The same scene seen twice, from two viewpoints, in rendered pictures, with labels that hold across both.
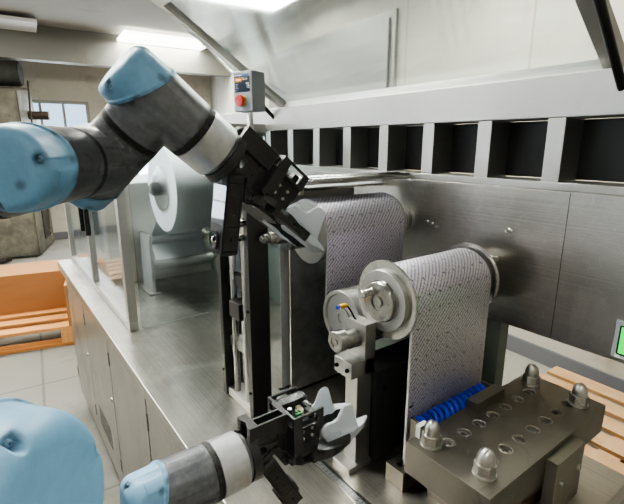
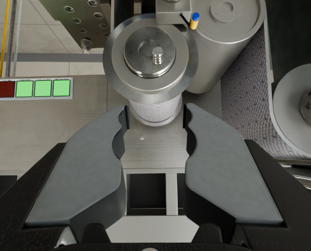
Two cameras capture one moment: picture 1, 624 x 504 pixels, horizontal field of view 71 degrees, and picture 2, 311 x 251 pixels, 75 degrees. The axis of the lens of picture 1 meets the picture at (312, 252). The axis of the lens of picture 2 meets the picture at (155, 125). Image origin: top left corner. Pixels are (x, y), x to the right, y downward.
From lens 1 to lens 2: 0.63 m
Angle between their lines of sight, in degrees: 54
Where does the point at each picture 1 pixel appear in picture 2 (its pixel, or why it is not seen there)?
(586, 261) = not seen: hidden behind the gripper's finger
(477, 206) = (169, 151)
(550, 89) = (126, 234)
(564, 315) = (100, 91)
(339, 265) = (256, 75)
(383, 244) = (230, 109)
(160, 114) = not seen: outside the picture
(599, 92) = not seen: hidden behind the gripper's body
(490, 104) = (169, 227)
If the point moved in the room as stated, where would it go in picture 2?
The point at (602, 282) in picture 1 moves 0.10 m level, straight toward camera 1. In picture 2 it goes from (82, 117) to (57, 111)
